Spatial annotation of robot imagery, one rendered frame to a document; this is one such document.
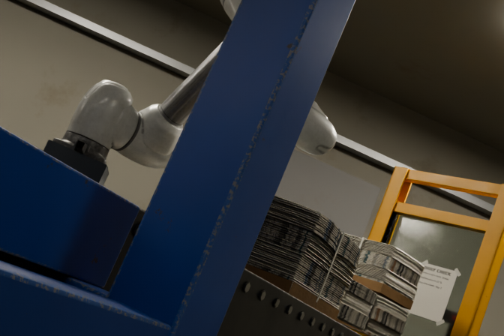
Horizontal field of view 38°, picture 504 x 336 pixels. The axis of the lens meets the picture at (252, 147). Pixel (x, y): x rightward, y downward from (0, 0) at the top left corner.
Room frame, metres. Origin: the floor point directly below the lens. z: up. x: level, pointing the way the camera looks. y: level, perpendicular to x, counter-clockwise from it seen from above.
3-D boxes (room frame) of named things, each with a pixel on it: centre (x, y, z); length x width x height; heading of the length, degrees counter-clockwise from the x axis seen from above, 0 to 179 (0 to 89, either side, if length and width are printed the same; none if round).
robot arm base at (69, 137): (2.37, 0.51, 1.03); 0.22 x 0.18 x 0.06; 5
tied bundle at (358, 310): (3.28, -0.54, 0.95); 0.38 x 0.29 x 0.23; 41
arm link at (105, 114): (2.40, 0.50, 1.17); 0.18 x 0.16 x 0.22; 128
